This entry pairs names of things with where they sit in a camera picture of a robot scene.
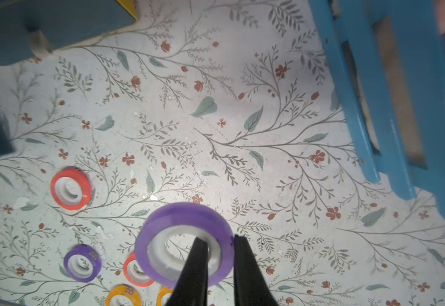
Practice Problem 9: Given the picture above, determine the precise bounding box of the teal drawer cabinet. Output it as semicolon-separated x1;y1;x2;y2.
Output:
0;0;138;156

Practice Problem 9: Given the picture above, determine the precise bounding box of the yellow tape roll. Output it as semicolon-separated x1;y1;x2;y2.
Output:
105;285;142;306
156;286;173;306

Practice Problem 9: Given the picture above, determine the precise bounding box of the purple tape roll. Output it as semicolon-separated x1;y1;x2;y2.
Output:
63;244;102;283
134;202;235;288

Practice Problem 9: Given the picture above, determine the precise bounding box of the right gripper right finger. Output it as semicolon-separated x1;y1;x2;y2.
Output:
233;235;278;306

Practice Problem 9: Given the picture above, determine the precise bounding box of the yellow tape roll left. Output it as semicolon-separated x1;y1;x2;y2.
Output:
105;285;142;306

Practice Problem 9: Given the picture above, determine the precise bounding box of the red tape roll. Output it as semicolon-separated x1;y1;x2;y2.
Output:
123;253;154;288
50;167;93;211

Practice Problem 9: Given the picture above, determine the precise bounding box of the yellow tape roll right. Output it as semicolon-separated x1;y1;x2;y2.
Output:
156;286;173;306

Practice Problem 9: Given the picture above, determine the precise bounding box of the blue white toy crib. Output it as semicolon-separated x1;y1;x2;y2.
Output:
309;1;445;219

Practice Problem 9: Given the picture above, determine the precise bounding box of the red tape roll lower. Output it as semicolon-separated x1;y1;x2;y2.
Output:
123;253;154;288

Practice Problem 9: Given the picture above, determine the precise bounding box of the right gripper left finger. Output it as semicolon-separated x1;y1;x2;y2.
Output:
166;238;209;306

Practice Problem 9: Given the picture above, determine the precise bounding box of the red tape roll upper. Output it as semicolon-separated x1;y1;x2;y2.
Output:
50;167;93;211

